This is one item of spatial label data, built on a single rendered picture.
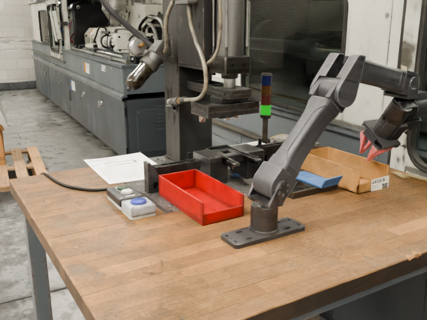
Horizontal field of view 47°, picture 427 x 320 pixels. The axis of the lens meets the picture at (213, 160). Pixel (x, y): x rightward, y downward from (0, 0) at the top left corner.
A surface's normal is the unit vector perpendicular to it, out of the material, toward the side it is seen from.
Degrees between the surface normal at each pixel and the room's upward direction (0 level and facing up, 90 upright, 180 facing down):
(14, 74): 90
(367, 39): 90
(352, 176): 90
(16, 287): 0
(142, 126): 90
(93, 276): 0
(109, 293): 0
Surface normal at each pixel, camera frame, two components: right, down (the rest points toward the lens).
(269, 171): -0.63, -0.52
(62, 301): 0.00, -0.96
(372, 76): 0.55, 0.29
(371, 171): -0.86, 0.15
